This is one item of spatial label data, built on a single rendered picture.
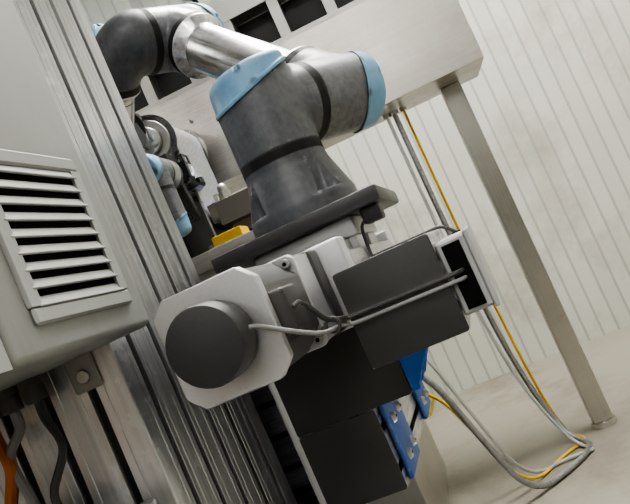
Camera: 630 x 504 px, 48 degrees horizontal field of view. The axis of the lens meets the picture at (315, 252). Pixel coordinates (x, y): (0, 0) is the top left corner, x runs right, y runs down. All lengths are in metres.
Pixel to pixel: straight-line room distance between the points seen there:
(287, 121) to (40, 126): 0.39
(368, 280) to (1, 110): 0.31
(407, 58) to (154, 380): 1.60
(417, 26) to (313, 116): 1.22
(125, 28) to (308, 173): 0.52
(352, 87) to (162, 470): 0.59
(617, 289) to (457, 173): 0.90
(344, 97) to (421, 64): 1.13
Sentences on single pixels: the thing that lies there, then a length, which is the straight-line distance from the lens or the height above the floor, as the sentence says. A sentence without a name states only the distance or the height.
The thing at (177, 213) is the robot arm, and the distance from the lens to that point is 1.53.
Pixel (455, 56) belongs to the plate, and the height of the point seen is 1.18.
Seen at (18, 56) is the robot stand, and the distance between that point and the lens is 0.64.
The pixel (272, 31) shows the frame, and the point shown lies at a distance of 2.28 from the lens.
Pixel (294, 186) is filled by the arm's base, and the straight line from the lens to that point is 0.89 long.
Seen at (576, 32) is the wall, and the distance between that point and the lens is 3.57.
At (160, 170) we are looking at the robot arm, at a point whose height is 1.10.
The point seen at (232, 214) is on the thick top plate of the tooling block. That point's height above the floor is 0.98.
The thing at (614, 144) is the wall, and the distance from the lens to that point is 3.51.
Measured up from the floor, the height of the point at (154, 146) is 1.23.
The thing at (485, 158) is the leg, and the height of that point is 0.89.
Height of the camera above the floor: 0.73
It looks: 3 degrees up
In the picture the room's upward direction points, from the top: 24 degrees counter-clockwise
